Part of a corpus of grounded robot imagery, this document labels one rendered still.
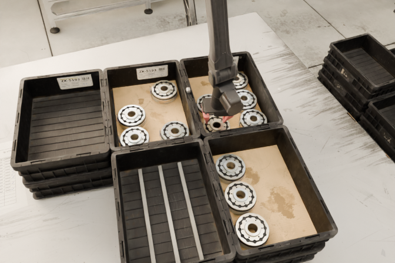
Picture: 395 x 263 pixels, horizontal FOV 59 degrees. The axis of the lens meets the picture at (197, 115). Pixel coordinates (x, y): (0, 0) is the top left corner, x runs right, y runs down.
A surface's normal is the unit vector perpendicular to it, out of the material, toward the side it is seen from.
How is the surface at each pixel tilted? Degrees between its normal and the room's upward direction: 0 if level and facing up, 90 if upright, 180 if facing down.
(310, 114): 0
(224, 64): 82
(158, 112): 0
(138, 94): 0
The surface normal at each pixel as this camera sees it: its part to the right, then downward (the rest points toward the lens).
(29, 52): 0.04, -0.65
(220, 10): 0.39, 0.62
